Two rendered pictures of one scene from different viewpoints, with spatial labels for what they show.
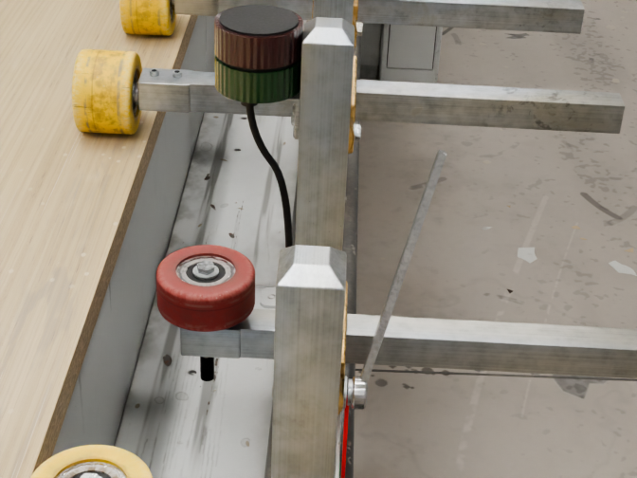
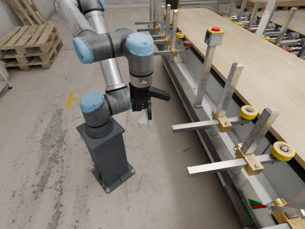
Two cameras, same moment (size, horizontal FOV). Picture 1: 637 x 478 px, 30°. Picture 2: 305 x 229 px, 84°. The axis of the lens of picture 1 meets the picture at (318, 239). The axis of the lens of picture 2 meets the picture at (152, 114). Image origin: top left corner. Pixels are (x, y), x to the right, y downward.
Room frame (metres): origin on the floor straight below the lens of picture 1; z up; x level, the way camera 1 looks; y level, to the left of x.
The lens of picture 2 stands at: (0.86, -0.49, 1.50)
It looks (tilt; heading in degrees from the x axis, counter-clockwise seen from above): 43 degrees down; 169
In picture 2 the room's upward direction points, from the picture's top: straight up
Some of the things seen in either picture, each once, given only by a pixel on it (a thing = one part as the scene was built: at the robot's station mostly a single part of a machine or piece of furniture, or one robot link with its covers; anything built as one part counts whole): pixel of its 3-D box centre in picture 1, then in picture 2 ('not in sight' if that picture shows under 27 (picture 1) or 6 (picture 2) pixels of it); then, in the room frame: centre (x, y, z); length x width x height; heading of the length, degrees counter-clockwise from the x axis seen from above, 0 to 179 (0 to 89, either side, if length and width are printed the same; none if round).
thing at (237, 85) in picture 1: (258, 70); not in sight; (0.76, 0.05, 1.10); 0.06 x 0.06 x 0.02
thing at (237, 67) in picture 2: not in sight; (223, 105); (0.26, 0.01, 0.92); 0.03 x 0.03 x 0.48; 89
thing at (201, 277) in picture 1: (206, 322); not in sight; (0.80, 0.09, 0.85); 0.08 x 0.08 x 0.11
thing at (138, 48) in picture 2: not in sight; (140, 55); (0.29, -0.42, 1.25); 0.10 x 0.09 x 0.12; 18
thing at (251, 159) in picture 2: not in sight; (247, 158); (0.53, 0.00, 0.84); 0.13 x 0.06 x 0.05; 179
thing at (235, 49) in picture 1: (258, 36); not in sight; (0.76, 0.05, 1.13); 0.06 x 0.06 x 0.02
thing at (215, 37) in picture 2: not in sight; (213, 37); (0.00, 0.01, 1.18); 0.07 x 0.07 x 0.08; 89
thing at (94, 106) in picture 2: not in sight; (95, 108); (-0.02, -0.69, 0.79); 0.17 x 0.15 x 0.18; 108
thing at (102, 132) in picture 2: not in sight; (98, 123); (-0.01, -0.70, 0.65); 0.19 x 0.19 x 0.10
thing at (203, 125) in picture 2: not in sight; (211, 124); (0.30, -0.06, 0.83); 0.43 x 0.03 x 0.04; 89
